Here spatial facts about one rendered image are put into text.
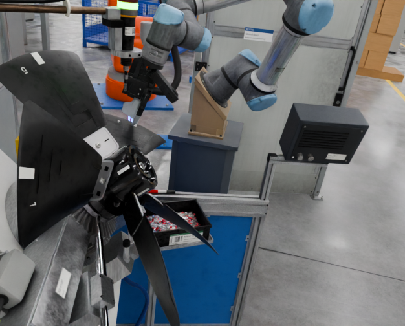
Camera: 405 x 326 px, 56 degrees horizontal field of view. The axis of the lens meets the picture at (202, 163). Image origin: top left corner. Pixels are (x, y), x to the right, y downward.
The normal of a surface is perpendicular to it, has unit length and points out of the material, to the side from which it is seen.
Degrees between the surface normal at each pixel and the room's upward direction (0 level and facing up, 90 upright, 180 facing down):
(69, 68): 37
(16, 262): 50
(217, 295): 90
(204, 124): 90
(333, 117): 15
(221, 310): 90
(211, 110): 90
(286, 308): 0
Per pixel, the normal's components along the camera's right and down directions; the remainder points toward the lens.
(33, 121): 0.93, -0.13
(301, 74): 0.10, 0.47
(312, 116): 0.14, -0.73
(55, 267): 0.83, -0.52
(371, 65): -0.21, 0.43
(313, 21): 0.40, 0.77
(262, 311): 0.12, -0.88
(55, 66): 0.58, -0.45
